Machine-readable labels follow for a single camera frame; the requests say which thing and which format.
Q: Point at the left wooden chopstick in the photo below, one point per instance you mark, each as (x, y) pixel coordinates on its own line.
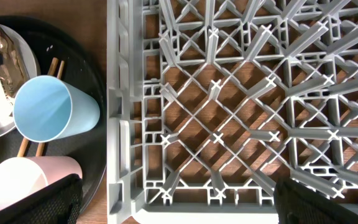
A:
(34, 110)

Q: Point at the round black tray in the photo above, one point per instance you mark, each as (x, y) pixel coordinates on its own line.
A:
(89, 148)

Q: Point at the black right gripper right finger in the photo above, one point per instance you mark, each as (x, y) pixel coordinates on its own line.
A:
(296, 203)

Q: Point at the pink plastic cup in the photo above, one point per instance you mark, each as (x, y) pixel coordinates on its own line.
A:
(23, 176)

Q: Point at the grey dishwasher rack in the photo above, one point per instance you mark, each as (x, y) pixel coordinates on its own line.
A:
(210, 103)

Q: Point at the blue plastic cup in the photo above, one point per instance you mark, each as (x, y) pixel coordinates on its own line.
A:
(76, 111)

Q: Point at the gold foil snack wrapper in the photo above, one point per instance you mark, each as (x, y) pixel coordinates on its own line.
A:
(12, 68)

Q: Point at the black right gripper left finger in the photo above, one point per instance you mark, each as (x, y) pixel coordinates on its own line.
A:
(60, 202)

